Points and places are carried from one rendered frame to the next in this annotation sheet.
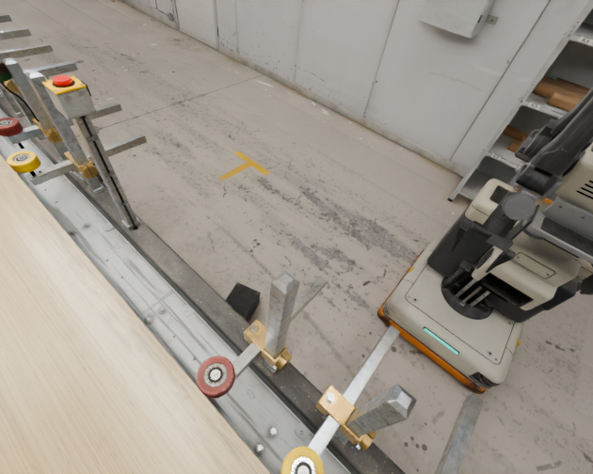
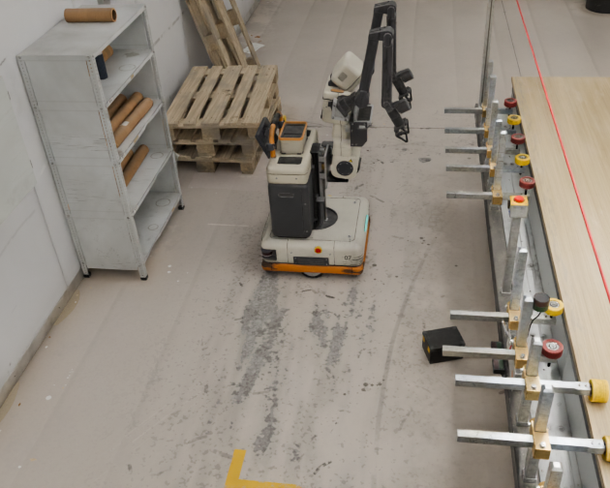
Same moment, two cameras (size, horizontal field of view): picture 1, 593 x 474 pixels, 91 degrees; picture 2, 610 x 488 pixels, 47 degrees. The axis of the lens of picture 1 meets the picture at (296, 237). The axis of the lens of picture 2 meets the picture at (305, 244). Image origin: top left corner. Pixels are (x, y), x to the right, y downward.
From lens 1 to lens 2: 377 cm
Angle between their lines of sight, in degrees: 75
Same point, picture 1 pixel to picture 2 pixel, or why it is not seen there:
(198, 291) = (499, 243)
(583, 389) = not seen: hidden behind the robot
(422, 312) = (356, 230)
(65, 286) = (562, 228)
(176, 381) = (540, 186)
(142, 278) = not seen: hidden behind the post
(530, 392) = not seen: hidden behind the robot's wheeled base
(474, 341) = (352, 208)
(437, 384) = (377, 241)
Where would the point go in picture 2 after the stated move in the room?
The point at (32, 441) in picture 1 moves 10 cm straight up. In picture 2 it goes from (590, 198) to (594, 180)
